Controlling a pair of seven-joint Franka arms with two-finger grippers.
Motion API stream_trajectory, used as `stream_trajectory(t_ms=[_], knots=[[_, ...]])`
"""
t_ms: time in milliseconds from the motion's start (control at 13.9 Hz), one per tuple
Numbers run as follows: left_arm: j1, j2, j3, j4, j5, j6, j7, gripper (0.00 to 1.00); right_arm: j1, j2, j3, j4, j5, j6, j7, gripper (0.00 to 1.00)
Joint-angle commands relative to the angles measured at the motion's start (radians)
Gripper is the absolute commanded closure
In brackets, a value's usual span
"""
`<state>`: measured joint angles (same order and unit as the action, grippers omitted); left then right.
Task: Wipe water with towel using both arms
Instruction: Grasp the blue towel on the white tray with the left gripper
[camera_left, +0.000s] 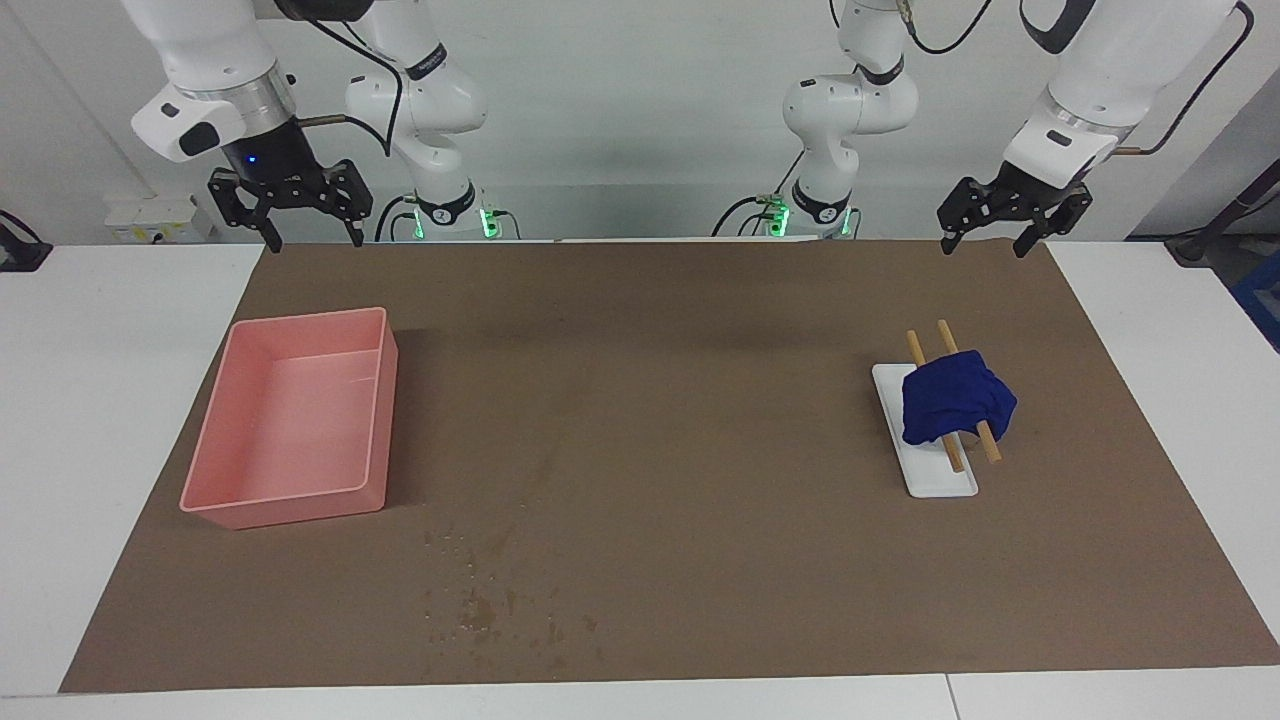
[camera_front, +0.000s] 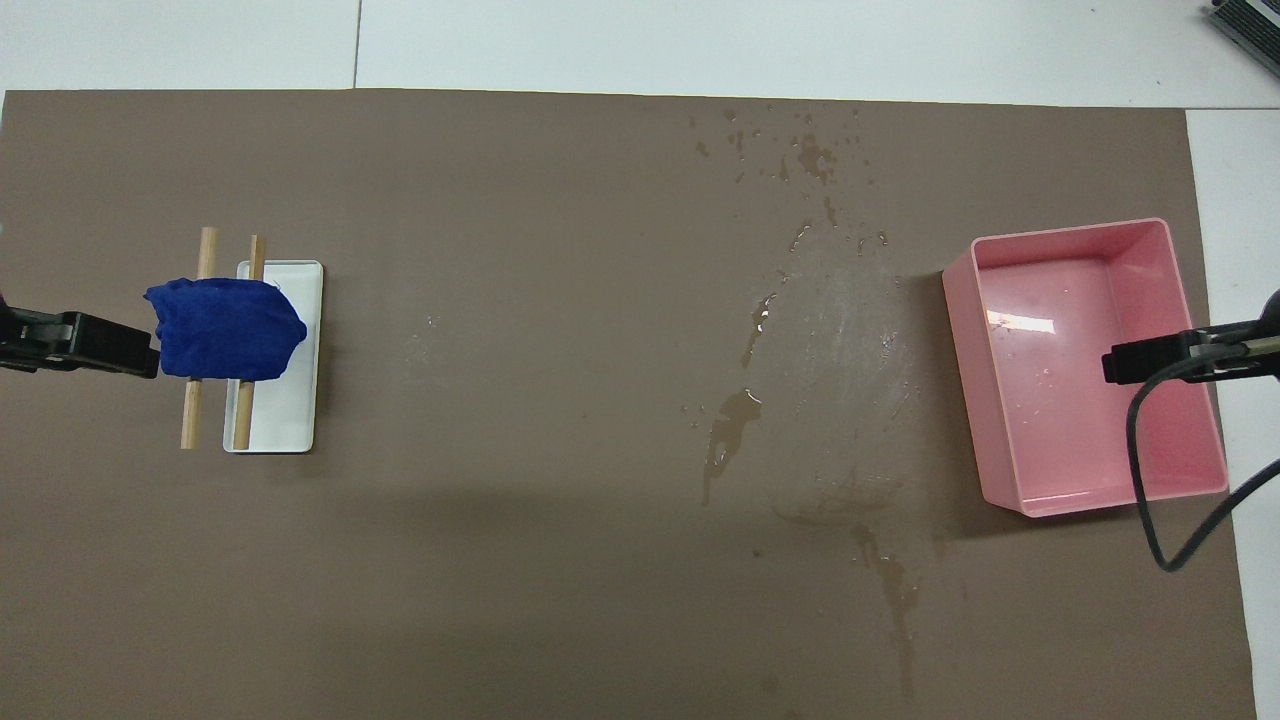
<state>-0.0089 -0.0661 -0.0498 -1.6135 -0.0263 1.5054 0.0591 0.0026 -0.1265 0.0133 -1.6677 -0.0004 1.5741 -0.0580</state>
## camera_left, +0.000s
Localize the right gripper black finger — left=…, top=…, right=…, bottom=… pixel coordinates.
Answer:
left=325, top=158, right=374, bottom=247
left=208, top=170, right=283, bottom=253

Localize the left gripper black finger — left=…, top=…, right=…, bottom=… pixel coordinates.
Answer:
left=937, top=178, right=1001, bottom=256
left=1012, top=185, right=1093, bottom=259

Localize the dark blue towel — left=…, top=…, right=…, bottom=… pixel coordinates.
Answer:
left=900, top=350, right=1019, bottom=447

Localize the white towel rack tray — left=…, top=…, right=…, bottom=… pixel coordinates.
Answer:
left=872, top=362, right=979, bottom=499

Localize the white power strip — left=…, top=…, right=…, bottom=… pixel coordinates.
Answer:
left=105, top=195, right=216, bottom=244

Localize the blue crate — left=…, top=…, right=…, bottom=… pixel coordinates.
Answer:
left=1228, top=250, right=1280, bottom=353

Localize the pink plastic bin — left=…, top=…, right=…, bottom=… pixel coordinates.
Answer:
left=180, top=307, right=399, bottom=531

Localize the wooden rack rod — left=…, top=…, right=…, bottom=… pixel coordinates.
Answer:
left=936, top=320, right=1003, bottom=464
left=906, top=330, right=966, bottom=474

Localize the brown table mat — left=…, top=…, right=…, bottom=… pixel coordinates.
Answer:
left=58, top=240, right=1280, bottom=694

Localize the black right base cable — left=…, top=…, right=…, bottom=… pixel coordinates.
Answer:
left=375, top=195, right=421, bottom=242

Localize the black base cable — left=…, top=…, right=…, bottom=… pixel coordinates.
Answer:
left=375, top=195, right=421, bottom=242
left=712, top=150, right=806, bottom=238

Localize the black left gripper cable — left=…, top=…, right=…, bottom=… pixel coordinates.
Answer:
left=895, top=0, right=1257, bottom=159

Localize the black clamp mount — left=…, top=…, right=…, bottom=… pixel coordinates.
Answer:
left=0, top=210, right=53, bottom=273

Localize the black left base cable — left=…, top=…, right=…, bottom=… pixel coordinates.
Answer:
left=712, top=150, right=806, bottom=238

